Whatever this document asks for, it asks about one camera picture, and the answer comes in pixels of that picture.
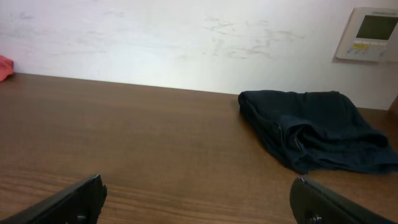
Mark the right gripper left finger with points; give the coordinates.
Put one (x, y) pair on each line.
(80, 203)

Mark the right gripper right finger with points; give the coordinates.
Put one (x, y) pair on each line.
(313, 203)

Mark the navy blue shorts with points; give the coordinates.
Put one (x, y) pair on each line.
(316, 131)

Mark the red garment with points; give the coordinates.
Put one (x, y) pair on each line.
(6, 67)

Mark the white wall control panel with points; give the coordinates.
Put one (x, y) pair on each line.
(370, 36)

